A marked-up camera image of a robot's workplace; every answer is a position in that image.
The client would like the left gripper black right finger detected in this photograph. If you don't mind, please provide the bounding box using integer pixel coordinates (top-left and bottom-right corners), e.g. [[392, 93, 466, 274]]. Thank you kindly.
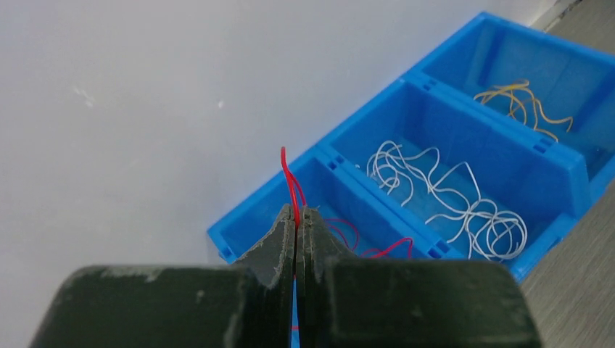
[[297, 207, 542, 347]]

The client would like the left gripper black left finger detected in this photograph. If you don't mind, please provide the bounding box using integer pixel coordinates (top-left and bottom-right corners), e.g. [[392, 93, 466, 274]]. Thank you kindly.
[[30, 205, 295, 347]]

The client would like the blue three-compartment plastic bin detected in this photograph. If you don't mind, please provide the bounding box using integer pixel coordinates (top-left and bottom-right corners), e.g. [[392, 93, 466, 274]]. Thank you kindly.
[[206, 12, 615, 284]]

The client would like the orange yellow thin cable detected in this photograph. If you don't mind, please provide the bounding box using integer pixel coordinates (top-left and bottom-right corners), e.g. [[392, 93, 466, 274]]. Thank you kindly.
[[473, 79, 575, 143]]

